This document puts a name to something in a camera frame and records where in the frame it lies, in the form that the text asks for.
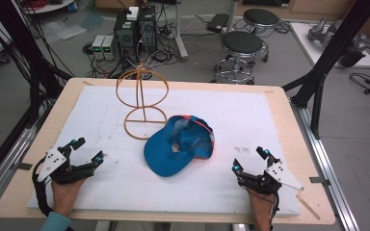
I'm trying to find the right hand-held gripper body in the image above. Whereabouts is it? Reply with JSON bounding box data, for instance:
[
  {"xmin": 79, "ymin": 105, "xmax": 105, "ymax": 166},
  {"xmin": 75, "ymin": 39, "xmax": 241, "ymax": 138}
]
[{"xmin": 238, "ymin": 161, "xmax": 304, "ymax": 195}]

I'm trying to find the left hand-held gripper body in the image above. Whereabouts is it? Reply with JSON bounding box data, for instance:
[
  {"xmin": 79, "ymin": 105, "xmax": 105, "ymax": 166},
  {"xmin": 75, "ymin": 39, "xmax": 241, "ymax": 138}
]
[{"xmin": 37, "ymin": 147, "xmax": 96, "ymax": 186}]

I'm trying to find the wooden hat stand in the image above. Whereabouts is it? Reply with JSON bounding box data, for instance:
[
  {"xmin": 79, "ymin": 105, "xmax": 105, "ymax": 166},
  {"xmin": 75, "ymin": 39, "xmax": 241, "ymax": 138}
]
[{"xmin": 115, "ymin": 62, "xmax": 171, "ymax": 141}]

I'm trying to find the blue baseball cap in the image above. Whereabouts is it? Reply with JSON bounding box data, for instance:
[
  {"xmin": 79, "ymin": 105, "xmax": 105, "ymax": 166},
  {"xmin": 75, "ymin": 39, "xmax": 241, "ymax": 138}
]
[{"xmin": 143, "ymin": 114, "xmax": 216, "ymax": 178}]

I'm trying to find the person's right hand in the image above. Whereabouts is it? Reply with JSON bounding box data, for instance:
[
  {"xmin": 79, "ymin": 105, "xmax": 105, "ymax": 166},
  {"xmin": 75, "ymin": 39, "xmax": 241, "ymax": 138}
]
[{"xmin": 247, "ymin": 189, "xmax": 276, "ymax": 223}]

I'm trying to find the person's left hand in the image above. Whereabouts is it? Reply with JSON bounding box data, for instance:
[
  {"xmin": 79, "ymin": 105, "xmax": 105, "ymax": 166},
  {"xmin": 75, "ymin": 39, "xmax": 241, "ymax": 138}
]
[{"xmin": 51, "ymin": 178, "xmax": 87, "ymax": 218}]

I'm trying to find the grey tape piece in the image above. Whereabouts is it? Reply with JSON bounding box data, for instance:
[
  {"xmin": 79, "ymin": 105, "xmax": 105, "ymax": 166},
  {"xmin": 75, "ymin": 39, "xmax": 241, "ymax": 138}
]
[
  {"xmin": 15, "ymin": 162, "xmax": 34, "ymax": 171},
  {"xmin": 308, "ymin": 176, "xmax": 331, "ymax": 188}
]

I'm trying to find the white foam mat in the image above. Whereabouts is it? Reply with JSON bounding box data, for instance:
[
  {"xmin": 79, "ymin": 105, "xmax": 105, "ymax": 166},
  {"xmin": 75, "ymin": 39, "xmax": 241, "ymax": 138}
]
[{"xmin": 26, "ymin": 84, "xmax": 302, "ymax": 217}]

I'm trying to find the grey power supply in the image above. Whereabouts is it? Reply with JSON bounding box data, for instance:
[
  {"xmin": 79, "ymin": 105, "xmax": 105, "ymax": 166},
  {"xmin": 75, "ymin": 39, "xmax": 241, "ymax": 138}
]
[
  {"xmin": 102, "ymin": 35, "xmax": 119, "ymax": 61},
  {"xmin": 91, "ymin": 34, "xmax": 107, "ymax": 61}
]

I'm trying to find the black round stool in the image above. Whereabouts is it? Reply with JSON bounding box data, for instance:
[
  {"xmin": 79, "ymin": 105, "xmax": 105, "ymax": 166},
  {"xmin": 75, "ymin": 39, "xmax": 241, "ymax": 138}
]
[
  {"xmin": 213, "ymin": 30, "xmax": 270, "ymax": 86},
  {"xmin": 242, "ymin": 8, "xmax": 280, "ymax": 34}
]

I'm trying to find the clear plastic sheet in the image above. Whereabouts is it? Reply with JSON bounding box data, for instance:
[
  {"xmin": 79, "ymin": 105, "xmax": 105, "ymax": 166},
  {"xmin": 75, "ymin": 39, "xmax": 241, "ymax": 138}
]
[{"xmin": 40, "ymin": 19, "xmax": 89, "ymax": 41}]

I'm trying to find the white platform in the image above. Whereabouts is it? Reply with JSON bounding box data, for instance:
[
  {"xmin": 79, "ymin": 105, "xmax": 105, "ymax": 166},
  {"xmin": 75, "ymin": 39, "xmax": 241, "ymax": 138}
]
[{"xmin": 289, "ymin": 21, "xmax": 370, "ymax": 69}]

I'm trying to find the black computer tower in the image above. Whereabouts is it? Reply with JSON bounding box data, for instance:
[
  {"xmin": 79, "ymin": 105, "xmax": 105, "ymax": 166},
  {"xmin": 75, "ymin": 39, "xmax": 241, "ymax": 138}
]
[
  {"xmin": 113, "ymin": 9, "xmax": 141, "ymax": 64},
  {"xmin": 137, "ymin": 5, "xmax": 158, "ymax": 55}
]

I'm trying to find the black flat case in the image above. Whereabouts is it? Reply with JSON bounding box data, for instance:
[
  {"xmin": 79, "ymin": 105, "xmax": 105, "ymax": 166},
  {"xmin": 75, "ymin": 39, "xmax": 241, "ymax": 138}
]
[{"xmin": 205, "ymin": 13, "xmax": 231, "ymax": 34}]

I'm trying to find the round white table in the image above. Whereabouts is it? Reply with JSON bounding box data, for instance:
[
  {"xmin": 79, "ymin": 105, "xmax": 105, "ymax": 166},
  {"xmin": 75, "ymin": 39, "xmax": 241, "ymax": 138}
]
[{"xmin": 21, "ymin": 0, "xmax": 77, "ymax": 15}]

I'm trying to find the grey metal stand leg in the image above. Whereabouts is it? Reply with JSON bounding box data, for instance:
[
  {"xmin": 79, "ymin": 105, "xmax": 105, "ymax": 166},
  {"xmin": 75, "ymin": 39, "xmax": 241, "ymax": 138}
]
[{"xmin": 172, "ymin": 0, "xmax": 190, "ymax": 63}]

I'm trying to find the white box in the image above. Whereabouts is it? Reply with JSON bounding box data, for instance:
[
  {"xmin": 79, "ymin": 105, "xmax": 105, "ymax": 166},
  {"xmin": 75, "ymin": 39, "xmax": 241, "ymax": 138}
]
[{"xmin": 126, "ymin": 6, "xmax": 140, "ymax": 22}]

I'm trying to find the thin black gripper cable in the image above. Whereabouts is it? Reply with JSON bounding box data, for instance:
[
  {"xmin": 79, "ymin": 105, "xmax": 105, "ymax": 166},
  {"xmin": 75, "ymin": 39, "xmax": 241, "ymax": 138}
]
[{"xmin": 269, "ymin": 192, "xmax": 281, "ymax": 226}]

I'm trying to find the black sleeved gripper cable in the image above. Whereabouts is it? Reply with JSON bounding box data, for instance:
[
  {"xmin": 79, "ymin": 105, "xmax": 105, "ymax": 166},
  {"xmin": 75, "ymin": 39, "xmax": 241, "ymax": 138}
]
[{"xmin": 31, "ymin": 156, "xmax": 55, "ymax": 218}]

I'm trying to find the aluminium rail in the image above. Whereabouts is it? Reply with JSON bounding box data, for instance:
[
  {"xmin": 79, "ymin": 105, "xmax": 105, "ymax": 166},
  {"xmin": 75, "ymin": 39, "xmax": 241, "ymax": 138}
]
[
  {"xmin": 289, "ymin": 98, "xmax": 361, "ymax": 231},
  {"xmin": 0, "ymin": 125, "xmax": 39, "ymax": 217}
]

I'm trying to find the black metal frame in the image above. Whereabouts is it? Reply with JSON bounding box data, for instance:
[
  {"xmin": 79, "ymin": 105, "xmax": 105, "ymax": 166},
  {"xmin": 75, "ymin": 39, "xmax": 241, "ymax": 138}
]
[
  {"xmin": 0, "ymin": 0, "xmax": 75, "ymax": 129},
  {"xmin": 281, "ymin": 0, "xmax": 370, "ymax": 141}
]

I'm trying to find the black floor cable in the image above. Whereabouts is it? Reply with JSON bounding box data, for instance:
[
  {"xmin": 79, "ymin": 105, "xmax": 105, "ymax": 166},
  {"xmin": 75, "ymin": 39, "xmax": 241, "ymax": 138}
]
[{"xmin": 348, "ymin": 72, "xmax": 370, "ymax": 95}]

